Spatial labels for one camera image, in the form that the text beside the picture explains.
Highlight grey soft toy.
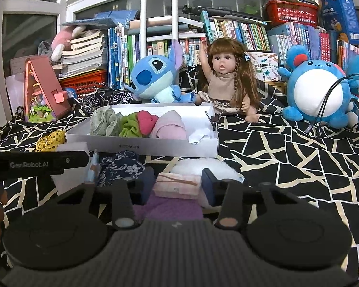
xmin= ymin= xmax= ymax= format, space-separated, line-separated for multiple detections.
xmin=37 ymin=40 xmax=59 ymax=57

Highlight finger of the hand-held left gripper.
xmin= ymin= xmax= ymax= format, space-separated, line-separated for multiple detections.
xmin=63 ymin=151 xmax=90 ymax=171

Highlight brown-haired doll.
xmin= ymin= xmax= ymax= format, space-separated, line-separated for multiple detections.
xmin=194 ymin=37 xmax=261 ymax=122

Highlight pink rabbit plush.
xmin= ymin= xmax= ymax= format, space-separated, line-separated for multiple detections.
xmin=51 ymin=25 xmax=87 ymax=62

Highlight black rod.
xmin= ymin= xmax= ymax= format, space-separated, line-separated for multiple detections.
xmin=182 ymin=4 xmax=265 ymax=24

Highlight black cable bundle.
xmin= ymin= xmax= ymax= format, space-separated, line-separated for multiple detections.
xmin=303 ymin=73 xmax=359 ymax=138

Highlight blue alien plush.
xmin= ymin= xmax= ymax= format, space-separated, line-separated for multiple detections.
xmin=124 ymin=39 xmax=199 ymax=105

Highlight white printed craft box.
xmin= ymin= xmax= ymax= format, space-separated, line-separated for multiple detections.
xmin=247 ymin=51 xmax=280 ymax=82

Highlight stack of flat books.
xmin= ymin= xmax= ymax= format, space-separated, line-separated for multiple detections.
xmin=52 ymin=30 xmax=108 ymax=80

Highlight purple fluffy cloth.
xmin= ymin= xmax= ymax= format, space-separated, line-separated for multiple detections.
xmin=134 ymin=193 xmax=204 ymax=222

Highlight green scrunchie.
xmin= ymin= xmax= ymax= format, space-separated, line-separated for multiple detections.
xmin=118 ymin=113 xmax=144 ymax=138

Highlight white cardboard box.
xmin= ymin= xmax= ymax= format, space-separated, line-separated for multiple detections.
xmin=65 ymin=103 xmax=219 ymax=158

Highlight pink triangular dollhouse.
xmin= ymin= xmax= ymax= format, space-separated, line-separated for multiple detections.
xmin=23 ymin=55 xmax=72 ymax=123

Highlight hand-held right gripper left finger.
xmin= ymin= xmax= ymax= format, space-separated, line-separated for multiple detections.
xmin=55 ymin=168 xmax=155 ymax=231

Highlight blue round plush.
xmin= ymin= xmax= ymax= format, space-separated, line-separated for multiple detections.
xmin=278 ymin=45 xmax=359 ymax=129

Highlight row of upright books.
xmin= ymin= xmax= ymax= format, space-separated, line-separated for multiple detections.
xmin=108 ymin=18 xmax=359 ymax=90

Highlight blue cardboard box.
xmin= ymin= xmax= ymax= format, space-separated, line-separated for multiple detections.
xmin=319 ymin=0 xmax=359 ymax=45

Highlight black patterned blanket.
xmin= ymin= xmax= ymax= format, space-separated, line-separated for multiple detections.
xmin=0 ymin=66 xmax=359 ymax=246

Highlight red plastic basket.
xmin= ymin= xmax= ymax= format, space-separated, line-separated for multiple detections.
xmin=59 ymin=69 xmax=108 ymax=98
xmin=265 ymin=0 xmax=319 ymax=27

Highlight black model bicycle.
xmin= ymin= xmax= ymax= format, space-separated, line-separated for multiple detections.
xmin=82 ymin=81 xmax=133 ymax=115

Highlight green striped cloth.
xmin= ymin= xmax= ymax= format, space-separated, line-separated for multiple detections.
xmin=90 ymin=107 xmax=124 ymax=136

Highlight black binder clip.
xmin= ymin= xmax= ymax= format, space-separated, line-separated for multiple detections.
xmin=205 ymin=110 xmax=218 ymax=131

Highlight pink scrunchie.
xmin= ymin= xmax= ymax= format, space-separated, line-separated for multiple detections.
xmin=137 ymin=110 xmax=160 ymax=135

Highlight pink bundle with rubber band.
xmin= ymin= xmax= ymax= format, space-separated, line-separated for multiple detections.
xmin=153 ymin=173 xmax=202 ymax=200

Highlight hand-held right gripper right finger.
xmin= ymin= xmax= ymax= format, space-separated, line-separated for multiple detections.
xmin=201 ymin=168 xmax=302 ymax=231

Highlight white fluffy cloth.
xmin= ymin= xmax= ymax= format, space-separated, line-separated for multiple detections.
xmin=169 ymin=157 xmax=246 ymax=186

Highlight blue floral pouch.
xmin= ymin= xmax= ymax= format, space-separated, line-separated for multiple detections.
xmin=97 ymin=151 xmax=146 ymax=187

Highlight white paper sheets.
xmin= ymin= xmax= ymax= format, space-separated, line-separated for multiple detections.
xmin=5 ymin=57 xmax=27 ymax=111

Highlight light blue tissue packet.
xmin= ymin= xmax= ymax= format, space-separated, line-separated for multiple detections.
xmin=84 ymin=151 xmax=101 ymax=184

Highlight pink towel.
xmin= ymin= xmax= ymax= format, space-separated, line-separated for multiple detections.
xmin=150 ymin=110 xmax=187 ymax=140

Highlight white tube rack frame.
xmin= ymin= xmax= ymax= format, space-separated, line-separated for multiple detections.
xmin=140 ymin=0 xmax=180 ymax=41

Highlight gold sequin bow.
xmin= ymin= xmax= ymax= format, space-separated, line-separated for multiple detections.
xmin=36 ymin=130 xmax=67 ymax=152

